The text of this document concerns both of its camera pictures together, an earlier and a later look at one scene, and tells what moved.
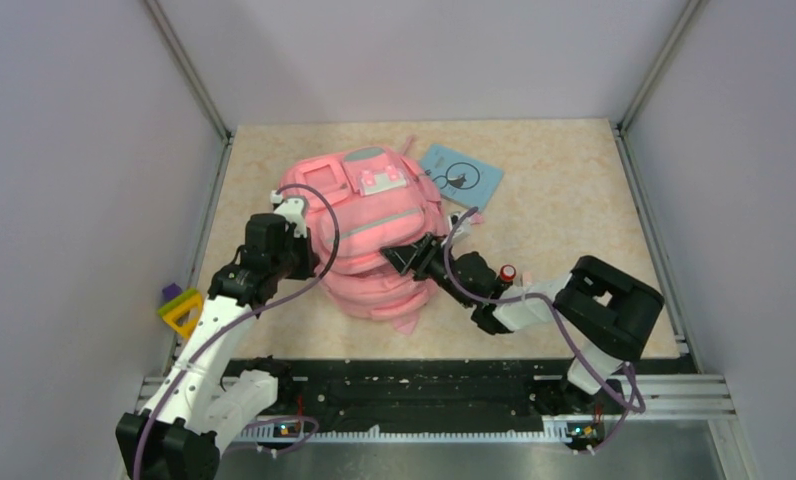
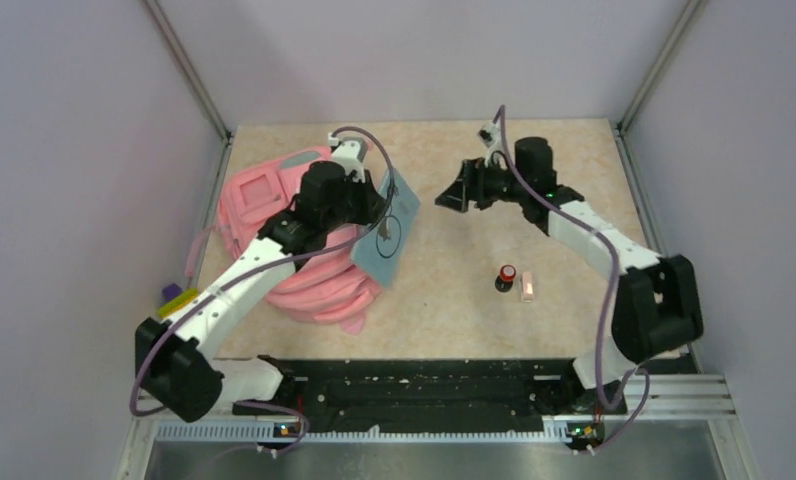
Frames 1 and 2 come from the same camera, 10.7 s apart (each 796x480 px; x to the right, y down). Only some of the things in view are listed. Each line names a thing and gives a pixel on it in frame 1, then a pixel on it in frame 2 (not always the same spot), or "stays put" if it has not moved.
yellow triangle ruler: (192, 302) stays put
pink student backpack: (359, 202) → (326, 286)
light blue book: (461, 178) → (381, 251)
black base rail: (329, 392) stays put
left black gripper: (311, 260) → (373, 202)
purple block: (171, 291) stays put
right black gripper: (419, 256) → (468, 187)
